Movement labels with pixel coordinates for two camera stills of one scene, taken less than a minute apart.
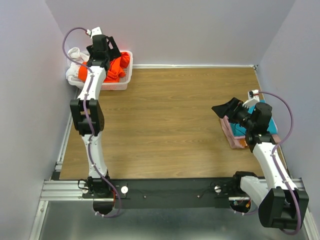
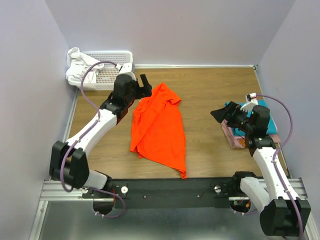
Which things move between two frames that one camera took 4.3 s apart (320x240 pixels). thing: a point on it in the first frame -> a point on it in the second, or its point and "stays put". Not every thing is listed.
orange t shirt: x=115 y=69 -> x=158 y=133
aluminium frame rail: x=63 y=190 stays put
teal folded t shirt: x=237 y=130 stays put
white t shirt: x=72 y=72 stays put
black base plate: x=170 y=193 stays put
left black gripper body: x=112 y=53 -> x=138 y=92
